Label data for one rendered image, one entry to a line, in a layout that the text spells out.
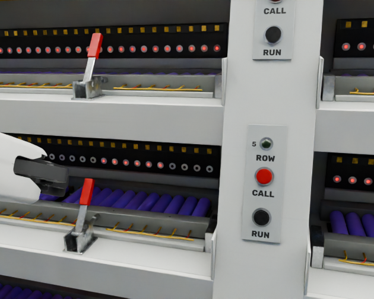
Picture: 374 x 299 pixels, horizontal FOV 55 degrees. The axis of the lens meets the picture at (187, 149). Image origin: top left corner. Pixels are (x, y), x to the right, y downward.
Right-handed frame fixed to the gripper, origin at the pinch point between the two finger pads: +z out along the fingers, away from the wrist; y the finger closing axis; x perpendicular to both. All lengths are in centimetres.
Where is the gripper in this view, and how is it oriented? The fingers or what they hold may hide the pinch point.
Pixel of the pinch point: (38, 178)
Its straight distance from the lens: 40.9
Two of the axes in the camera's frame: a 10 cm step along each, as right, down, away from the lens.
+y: 9.6, 0.6, -2.6
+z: 2.4, 2.2, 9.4
